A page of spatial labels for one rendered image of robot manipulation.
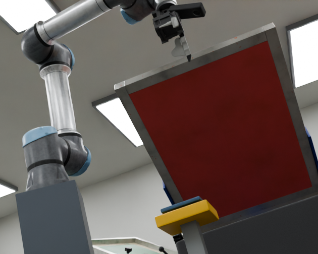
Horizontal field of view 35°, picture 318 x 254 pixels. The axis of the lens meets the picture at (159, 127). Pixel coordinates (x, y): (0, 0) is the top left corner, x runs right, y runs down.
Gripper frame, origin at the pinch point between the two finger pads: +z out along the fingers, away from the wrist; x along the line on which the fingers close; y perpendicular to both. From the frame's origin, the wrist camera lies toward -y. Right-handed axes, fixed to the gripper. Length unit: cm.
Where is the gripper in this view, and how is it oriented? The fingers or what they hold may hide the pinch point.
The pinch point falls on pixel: (184, 45)
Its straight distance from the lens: 159.5
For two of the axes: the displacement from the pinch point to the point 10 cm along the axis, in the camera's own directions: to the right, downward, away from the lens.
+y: -9.2, 3.5, 1.6
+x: -3.4, -5.8, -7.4
